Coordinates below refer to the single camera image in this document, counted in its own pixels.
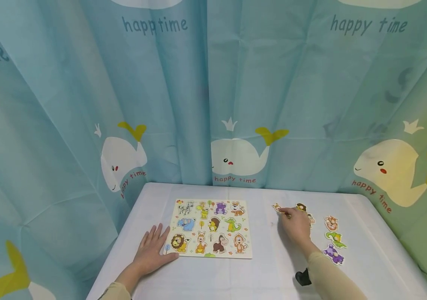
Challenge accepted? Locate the person's left hand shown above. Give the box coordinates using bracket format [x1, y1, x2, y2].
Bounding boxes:
[132, 223, 180, 278]

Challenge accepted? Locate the person's right hand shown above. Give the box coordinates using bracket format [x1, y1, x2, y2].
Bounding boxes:
[277, 207, 321, 256]

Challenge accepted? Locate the person's left forearm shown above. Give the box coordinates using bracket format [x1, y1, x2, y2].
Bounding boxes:
[98, 262, 150, 300]

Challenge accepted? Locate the wooden animal puzzle board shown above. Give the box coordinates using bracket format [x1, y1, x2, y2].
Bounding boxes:
[163, 198, 254, 260]

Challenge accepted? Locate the monkey puzzle piece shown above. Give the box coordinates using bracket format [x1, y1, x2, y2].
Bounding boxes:
[324, 215, 340, 232]

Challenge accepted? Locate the green crocodile puzzle piece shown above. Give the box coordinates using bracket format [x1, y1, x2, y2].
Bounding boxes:
[325, 231, 348, 250]

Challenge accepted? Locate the purple hippo puzzle piece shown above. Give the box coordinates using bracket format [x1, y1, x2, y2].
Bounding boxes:
[322, 244, 345, 266]

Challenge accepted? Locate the black wrist band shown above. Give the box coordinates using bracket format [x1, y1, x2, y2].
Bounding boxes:
[295, 268, 313, 287]

